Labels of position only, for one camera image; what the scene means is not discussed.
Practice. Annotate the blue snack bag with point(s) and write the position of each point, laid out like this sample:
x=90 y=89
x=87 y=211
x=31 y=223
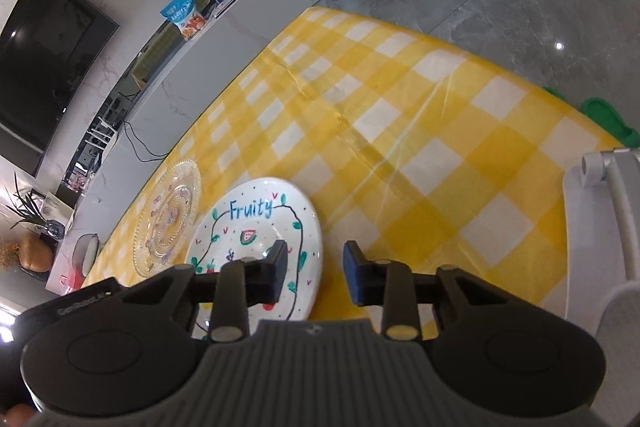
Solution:
x=184 y=17

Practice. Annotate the pink storage box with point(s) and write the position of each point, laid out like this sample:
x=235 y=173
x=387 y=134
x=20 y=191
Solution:
x=74 y=282

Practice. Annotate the plant in blue vase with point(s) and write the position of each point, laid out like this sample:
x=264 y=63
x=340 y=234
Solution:
x=35 y=212

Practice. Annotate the brown round vase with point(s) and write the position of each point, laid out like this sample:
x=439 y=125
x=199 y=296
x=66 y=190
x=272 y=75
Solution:
x=35 y=254

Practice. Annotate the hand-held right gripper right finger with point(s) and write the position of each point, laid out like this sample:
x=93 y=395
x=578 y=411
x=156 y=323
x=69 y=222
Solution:
x=353 y=274

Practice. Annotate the clear glass plate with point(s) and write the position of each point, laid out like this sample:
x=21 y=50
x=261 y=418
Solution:
x=167 y=219

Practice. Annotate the green plastic item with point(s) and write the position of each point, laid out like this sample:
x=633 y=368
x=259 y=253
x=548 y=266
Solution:
x=605 y=119

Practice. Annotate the yellow checked tablecloth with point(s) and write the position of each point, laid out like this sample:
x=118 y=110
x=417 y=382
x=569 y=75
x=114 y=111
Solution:
x=400 y=132

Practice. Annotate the white router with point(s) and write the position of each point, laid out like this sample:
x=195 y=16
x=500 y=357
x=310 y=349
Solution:
x=97 y=139

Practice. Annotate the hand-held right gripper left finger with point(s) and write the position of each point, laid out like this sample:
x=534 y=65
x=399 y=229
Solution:
x=280 y=269

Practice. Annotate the white phone stand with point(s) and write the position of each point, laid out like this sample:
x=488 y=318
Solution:
x=595 y=227

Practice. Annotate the white fruit-print plate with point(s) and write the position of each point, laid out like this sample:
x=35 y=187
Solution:
x=250 y=227

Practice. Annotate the dried flower bunch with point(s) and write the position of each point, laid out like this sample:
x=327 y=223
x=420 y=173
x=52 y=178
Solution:
x=7 y=254

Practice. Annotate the black wall television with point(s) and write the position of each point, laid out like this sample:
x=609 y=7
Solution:
x=45 y=67

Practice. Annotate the white television cabinet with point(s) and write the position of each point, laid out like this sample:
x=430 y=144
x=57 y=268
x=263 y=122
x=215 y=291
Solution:
x=210 y=72

